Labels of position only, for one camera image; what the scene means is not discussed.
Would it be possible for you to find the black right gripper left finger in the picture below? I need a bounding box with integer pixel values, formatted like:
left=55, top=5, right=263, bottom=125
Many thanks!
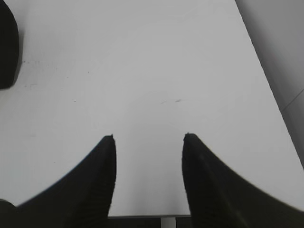
left=0, top=135, right=116, bottom=228

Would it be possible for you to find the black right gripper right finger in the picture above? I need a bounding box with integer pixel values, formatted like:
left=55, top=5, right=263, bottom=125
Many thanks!
left=182, top=133, right=304, bottom=228

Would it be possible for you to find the black canvas tote bag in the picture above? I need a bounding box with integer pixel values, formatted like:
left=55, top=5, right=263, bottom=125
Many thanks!
left=0, top=0, right=19, bottom=89

